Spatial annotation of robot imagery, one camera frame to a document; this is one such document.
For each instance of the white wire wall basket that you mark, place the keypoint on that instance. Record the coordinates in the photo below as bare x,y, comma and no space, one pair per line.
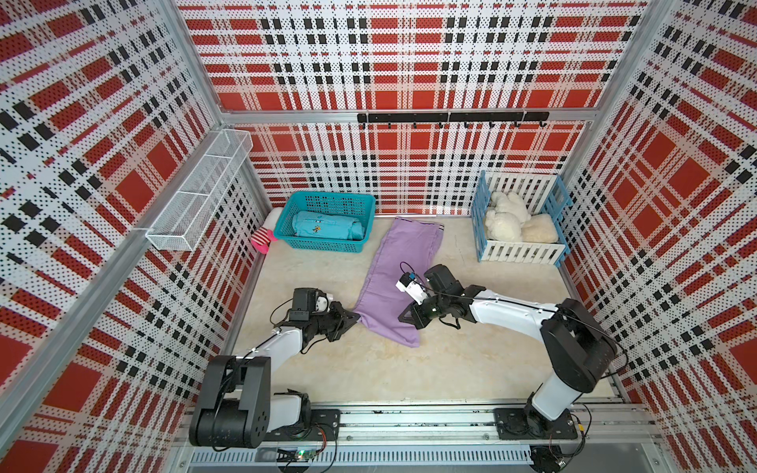
212,170

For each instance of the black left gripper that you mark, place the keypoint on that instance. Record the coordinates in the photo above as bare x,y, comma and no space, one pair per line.
346,316

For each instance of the green circuit board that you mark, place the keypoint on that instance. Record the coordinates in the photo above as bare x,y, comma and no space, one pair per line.
299,455

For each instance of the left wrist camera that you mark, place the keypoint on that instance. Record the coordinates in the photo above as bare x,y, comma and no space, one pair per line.
311,300

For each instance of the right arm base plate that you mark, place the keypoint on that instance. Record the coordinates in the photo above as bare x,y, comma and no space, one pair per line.
517,423

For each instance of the white fluffy plush toy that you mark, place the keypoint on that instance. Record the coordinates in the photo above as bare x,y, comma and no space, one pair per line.
504,217

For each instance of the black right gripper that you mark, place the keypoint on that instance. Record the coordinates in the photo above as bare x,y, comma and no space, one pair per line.
416,318

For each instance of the black hook rail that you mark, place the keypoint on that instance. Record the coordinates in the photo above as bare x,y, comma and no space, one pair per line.
440,118

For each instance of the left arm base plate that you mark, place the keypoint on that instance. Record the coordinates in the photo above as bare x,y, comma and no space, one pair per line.
323,424

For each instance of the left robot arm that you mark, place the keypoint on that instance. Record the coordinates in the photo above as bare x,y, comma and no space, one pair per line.
237,406

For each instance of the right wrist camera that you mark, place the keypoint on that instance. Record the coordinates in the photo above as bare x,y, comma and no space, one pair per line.
438,279

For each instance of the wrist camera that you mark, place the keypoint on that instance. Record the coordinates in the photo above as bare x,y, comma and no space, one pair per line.
438,279
311,300

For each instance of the folded teal garment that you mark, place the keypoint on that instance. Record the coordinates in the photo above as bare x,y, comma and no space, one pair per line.
308,224

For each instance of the blue white slatted crate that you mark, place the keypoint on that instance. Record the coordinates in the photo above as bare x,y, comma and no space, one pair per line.
543,194

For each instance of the teal plastic basket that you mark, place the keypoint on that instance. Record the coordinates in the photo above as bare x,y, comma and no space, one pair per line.
359,206

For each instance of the cream fluffy cushion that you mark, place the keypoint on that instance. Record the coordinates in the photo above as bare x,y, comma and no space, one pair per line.
540,229

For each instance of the purple long pants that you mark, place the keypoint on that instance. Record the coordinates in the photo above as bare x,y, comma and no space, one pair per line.
406,251

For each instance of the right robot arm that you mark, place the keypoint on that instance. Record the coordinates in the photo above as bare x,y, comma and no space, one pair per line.
579,350

